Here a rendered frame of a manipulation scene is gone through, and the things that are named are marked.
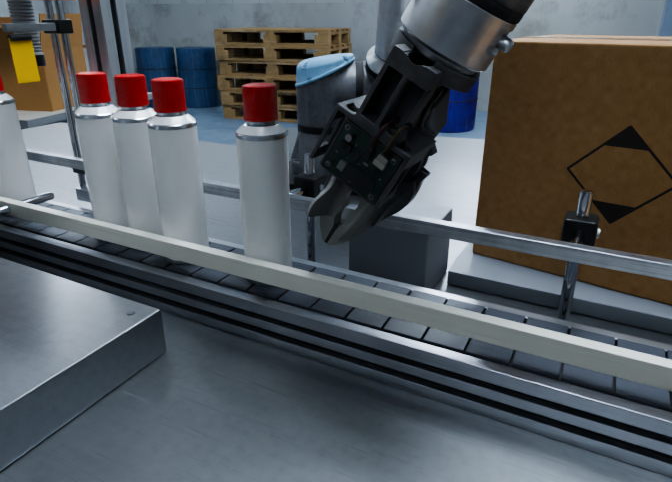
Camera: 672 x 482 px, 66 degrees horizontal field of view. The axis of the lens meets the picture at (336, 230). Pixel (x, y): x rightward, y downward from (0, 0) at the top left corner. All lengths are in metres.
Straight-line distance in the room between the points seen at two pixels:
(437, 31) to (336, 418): 0.32
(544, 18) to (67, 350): 6.83
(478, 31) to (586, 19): 6.75
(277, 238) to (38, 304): 0.25
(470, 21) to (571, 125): 0.29
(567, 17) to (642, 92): 6.49
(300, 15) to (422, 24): 7.16
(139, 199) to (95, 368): 0.22
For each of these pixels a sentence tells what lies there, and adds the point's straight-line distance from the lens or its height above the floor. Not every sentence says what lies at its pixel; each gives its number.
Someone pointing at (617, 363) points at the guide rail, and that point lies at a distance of 0.45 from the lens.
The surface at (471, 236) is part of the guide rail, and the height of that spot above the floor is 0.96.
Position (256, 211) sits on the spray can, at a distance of 0.53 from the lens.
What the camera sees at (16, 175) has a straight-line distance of 0.86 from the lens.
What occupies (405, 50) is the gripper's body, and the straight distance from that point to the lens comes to 0.38.
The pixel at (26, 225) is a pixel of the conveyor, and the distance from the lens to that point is 0.83.
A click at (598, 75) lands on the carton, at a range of 0.63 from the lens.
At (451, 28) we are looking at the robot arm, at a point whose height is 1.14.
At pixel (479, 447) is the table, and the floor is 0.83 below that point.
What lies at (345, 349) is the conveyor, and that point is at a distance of 0.50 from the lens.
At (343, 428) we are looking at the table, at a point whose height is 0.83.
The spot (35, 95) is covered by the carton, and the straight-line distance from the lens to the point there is 2.52.
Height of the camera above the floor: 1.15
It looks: 22 degrees down
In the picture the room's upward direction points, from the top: straight up
